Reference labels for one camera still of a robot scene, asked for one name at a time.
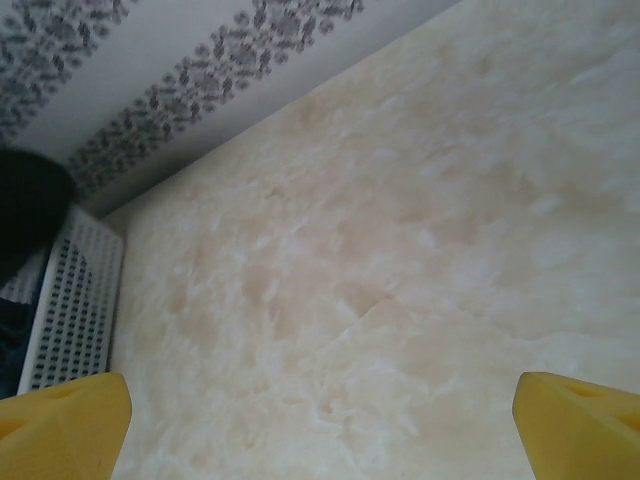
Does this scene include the white plastic basket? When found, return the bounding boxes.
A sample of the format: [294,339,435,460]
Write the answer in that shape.
[0,207,125,392]

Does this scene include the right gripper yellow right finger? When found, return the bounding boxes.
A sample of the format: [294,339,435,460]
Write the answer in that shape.
[514,370,640,480]

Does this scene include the black skirt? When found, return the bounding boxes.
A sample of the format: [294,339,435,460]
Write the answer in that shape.
[0,147,79,294]

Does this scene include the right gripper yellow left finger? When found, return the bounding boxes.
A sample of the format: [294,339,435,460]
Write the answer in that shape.
[0,371,134,480]

